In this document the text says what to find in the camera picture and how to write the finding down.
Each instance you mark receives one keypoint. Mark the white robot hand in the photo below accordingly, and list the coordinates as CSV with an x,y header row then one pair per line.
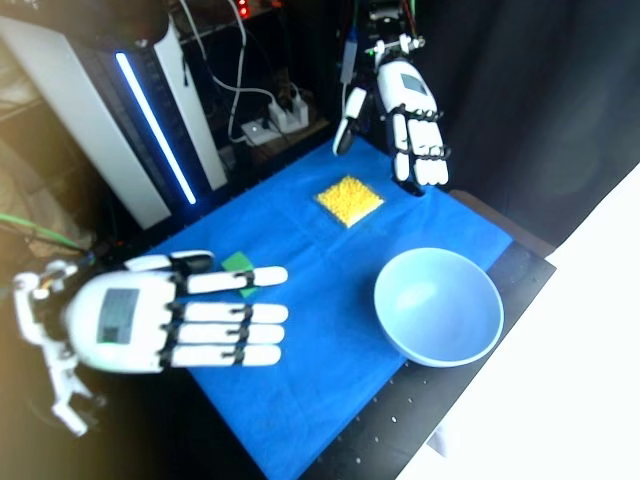
x,y
120,320
400,95

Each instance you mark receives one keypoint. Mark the yellow studded square pad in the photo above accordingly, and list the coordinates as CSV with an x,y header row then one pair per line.
x,y
350,200

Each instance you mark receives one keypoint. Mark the green block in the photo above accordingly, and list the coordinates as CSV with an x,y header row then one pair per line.
x,y
237,261

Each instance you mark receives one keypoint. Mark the white power strip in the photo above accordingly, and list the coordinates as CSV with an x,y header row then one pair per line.
x,y
290,117

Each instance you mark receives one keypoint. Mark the dark curtain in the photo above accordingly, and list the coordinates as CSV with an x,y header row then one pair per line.
x,y
525,100

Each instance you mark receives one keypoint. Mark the white power adapter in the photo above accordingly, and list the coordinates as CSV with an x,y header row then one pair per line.
x,y
257,131

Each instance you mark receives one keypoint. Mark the blue cloth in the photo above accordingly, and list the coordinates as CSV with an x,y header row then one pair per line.
x,y
310,350

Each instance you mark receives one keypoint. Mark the light blue bowl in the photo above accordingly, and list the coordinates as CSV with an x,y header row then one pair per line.
x,y
440,305

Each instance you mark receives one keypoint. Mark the white tower with blue light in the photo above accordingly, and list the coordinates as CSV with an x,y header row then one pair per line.
x,y
75,110

